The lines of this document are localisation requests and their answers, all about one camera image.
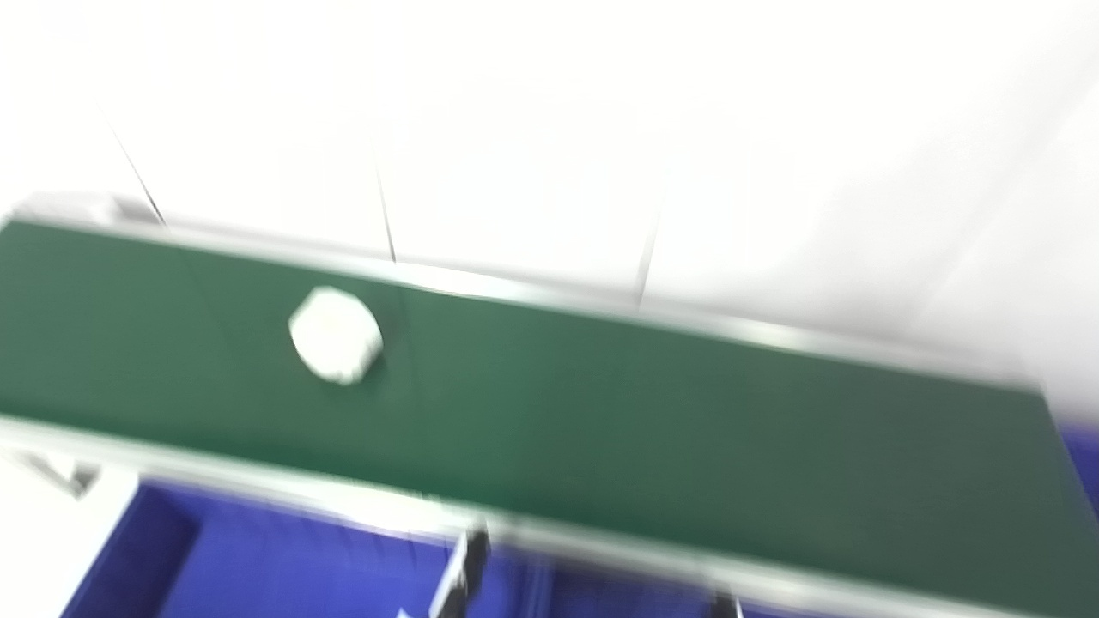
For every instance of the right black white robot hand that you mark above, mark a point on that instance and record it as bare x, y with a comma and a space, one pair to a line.
725, 607

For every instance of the white hexagonal plastic part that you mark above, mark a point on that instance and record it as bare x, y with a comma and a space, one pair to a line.
335, 335

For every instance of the green conveyor belt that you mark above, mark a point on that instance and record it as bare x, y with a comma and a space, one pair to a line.
644, 429
258, 482

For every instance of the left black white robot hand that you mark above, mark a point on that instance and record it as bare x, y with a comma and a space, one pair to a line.
464, 571

